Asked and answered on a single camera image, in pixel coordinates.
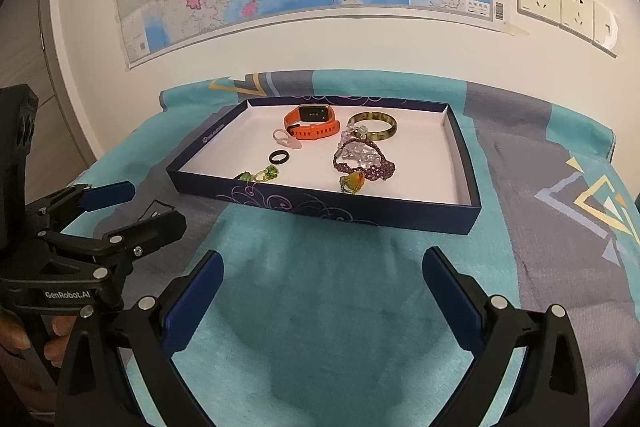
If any clear crystal bead bracelet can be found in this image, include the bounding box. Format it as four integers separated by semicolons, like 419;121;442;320
337;123;384;170

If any amber stone ring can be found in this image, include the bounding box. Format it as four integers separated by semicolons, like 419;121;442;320
338;170;368;196

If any navy white shallow box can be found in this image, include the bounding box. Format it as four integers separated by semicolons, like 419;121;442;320
167;96;482;235

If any black left camera box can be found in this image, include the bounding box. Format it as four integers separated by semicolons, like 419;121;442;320
1;84;38;210

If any tortoiseshell bangle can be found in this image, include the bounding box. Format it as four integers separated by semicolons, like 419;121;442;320
347;110;398;142

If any teal grey bedsheet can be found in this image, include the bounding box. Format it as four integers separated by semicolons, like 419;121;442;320
70;69;639;426

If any left hand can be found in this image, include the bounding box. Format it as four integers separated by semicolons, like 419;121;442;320
0;308;76;371

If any dark red beaded bracelet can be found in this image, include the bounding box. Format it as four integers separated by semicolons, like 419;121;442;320
332;136;397;183

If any white wall socket panel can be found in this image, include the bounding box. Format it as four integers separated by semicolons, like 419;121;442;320
516;0;620;56

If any pink ring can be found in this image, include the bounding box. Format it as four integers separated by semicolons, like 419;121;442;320
271;129;305;151

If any orange smart watch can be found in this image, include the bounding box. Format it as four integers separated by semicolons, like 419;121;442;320
283;104;341;141

